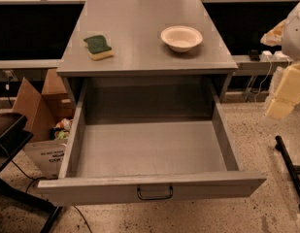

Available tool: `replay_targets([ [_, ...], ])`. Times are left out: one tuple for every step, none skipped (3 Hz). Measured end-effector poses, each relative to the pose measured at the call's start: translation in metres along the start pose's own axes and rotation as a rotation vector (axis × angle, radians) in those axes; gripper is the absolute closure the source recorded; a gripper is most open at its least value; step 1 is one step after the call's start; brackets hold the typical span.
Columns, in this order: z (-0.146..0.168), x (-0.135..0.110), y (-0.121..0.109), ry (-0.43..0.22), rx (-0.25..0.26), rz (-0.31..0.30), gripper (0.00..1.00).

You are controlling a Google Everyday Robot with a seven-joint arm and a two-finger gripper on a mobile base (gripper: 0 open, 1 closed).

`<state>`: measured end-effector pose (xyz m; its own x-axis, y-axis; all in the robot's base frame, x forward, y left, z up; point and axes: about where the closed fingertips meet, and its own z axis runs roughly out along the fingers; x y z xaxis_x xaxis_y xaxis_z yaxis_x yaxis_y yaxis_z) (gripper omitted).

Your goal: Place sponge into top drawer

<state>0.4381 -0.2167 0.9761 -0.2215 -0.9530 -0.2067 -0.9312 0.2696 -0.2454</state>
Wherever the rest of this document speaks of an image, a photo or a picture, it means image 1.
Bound black chair base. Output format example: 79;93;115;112
0;112;63;233

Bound white power strip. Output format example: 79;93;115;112
274;51;290;61

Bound brown cardboard box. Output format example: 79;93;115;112
13;69;74;142

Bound white paper bowl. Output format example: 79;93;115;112
160;26;203;52

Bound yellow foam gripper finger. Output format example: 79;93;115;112
264;62;300;120

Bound black metal drawer handle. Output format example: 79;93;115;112
137;186;173;201

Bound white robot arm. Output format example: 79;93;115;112
260;2;300;120

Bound black power adapter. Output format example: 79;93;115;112
249;50;260;61

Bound black stand leg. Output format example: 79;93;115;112
275;136;300;211

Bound grey cabinet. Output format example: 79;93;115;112
57;0;237;102

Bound grey open top drawer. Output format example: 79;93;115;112
38;79;266;206

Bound white power adapter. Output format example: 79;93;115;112
260;50;273;61

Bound black floor cable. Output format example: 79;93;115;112
0;143;93;233

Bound colourful items in box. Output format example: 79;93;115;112
50;118;73;140

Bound white printed cardboard box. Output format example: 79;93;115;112
24;139;67;179

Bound green and yellow sponge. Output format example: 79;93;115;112
83;35;114;60

